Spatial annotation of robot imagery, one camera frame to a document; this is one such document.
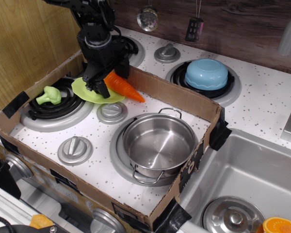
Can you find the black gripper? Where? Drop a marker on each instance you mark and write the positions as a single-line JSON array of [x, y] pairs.
[[101, 61]]

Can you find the orange toy carrot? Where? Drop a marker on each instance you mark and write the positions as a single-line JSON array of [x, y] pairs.
[[122, 87]]

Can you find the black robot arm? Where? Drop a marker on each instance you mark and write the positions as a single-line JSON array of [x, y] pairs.
[[95, 18]]

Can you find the light green plastic plate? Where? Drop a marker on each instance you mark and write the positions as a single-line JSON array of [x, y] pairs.
[[79, 88]]

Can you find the silver knob middle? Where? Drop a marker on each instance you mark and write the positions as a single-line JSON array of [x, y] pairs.
[[112, 113]]

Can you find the back left black burner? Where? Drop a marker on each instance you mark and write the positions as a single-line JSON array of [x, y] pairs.
[[129, 47]]

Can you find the black burner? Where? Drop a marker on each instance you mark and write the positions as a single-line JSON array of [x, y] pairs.
[[129, 47], [47, 111], [178, 77]]

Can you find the front left black burner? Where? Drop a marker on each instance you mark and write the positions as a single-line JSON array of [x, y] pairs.
[[47, 111]]

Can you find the silver knob upper centre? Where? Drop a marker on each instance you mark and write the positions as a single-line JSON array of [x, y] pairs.
[[167, 54]]

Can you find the green toy broccoli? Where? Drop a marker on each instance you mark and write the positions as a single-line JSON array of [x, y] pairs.
[[51, 94]]

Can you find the back right black burner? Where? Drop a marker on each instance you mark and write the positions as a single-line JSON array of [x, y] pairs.
[[178, 77]]

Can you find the hanging silver slotted ladle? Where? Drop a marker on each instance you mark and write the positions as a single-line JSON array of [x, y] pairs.
[[148, 17]]

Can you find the stainless steel pot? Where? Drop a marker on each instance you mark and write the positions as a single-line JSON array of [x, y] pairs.
[[158, 145]]

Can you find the light blue plastic bowl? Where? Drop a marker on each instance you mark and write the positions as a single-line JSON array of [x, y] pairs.
[[206, 74]]

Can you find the hanging silver spatula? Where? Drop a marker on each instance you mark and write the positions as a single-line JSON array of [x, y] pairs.
[[195, 26]]

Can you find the brown cardboard fence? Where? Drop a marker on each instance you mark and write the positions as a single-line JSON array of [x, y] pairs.
[[141, 207]]

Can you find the silver oven dial left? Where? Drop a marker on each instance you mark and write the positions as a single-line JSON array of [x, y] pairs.
[[18, 169]]

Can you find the silver oven dial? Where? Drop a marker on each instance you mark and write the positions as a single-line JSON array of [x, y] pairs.
[[103, 222], [18, 169]]

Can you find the silver oven dial right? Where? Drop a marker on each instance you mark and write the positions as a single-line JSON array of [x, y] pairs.
[[103, 222]]

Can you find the orange toy piece bottom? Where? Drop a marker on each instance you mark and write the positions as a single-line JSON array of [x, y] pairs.
[[40, 221]]

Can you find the silver sink basin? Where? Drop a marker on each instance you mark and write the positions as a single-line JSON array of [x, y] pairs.
[[247, 167]]

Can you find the silver faucet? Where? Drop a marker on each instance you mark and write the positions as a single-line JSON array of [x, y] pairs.
[[284, 47]]

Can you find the silver pot lid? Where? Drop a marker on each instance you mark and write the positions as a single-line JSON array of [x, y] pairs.
[[230, 214]]

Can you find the orange slice toy can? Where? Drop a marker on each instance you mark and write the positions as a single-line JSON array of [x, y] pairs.
[[275, 225]]

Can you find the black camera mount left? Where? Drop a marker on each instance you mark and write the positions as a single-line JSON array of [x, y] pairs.
[[7, 182]]

